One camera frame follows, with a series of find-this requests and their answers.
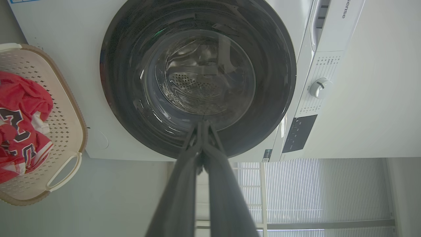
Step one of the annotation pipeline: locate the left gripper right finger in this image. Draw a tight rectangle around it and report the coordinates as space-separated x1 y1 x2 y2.
202 122 260 237

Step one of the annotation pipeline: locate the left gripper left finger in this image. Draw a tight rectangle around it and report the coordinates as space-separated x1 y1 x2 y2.
145 122 204 237

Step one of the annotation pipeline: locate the round black glass washer door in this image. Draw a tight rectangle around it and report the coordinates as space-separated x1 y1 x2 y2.
100 0 297 159

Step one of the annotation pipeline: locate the white front-load washing machine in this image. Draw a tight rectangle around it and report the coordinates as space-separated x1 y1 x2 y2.
7 0 366 162

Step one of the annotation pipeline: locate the white pleated window blind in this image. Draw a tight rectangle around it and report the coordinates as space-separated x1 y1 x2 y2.
265 159 395 237
235 161 263 224

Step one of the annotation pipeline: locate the round white filter cover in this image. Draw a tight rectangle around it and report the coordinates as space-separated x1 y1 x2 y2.
88 130 109 150

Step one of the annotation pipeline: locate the black washer display panel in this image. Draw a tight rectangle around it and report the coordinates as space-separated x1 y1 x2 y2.
282 115 318 153

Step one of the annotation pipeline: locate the cream perforated laundry basket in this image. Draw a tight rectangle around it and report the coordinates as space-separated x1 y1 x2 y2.
0 43 88 206

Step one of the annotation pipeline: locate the white round control knob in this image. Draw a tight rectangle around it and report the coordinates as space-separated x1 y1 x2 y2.
309 78 333 99

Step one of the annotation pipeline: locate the white cloth piece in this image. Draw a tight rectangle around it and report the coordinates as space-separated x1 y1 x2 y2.
32 111 50 134

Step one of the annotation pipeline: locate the red basketball jersey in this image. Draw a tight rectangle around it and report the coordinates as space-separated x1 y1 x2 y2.
0 71 54 184

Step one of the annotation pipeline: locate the white detergent drawer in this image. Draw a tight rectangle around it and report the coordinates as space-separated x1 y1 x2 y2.
309 0 333 52

